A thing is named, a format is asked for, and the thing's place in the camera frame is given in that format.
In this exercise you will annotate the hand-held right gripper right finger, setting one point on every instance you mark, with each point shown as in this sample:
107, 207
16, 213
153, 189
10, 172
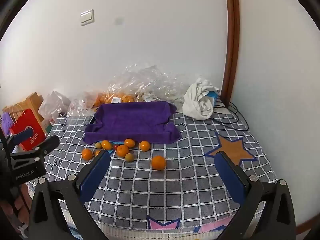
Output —
230, 180

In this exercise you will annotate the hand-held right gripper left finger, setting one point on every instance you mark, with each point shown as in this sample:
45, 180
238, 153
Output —
96, 177

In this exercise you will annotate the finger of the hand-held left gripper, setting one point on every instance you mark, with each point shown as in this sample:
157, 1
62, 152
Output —
23, 135
47, 145

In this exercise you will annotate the orange mandarin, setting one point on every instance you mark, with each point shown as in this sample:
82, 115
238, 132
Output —
158, 163
87, 154
122, 150
106, 145
129, 143
144, 145

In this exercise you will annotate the small yellow citrus fruit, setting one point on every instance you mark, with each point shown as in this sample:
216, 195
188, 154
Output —
129, 157
98, 145

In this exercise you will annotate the small red tomato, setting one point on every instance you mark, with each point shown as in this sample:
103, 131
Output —
115, 146

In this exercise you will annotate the purple towel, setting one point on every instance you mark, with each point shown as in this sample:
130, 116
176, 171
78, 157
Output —
132, 122

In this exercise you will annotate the person's left hand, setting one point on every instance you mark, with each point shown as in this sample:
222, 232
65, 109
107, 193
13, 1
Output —
21, 205

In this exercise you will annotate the red paper bag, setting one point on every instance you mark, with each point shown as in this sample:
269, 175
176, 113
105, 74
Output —
27, 130

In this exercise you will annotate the purple plush item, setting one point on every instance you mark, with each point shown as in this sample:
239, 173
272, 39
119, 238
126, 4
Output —
7, 122

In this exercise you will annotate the brown cardboard box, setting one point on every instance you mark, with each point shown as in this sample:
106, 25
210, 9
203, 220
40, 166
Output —
31, 102

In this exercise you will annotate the white plastic bag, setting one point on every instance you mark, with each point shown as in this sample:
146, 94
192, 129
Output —
53, 103

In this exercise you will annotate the clear plastic bag of mandarins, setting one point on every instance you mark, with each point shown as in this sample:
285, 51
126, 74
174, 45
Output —
117, 97

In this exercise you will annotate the blue and white box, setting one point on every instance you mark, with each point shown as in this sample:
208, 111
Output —
213, 98

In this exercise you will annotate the white cloth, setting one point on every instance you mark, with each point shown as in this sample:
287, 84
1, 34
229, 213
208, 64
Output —
197, 102

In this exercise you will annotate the crumpled clear plastic bag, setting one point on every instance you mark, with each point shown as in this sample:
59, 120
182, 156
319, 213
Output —
155, 82

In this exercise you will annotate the white light switch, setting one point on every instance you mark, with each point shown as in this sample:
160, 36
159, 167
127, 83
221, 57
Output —
87, 17

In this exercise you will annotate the brown wooden door frame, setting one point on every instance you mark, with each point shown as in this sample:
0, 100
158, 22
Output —
232, 42

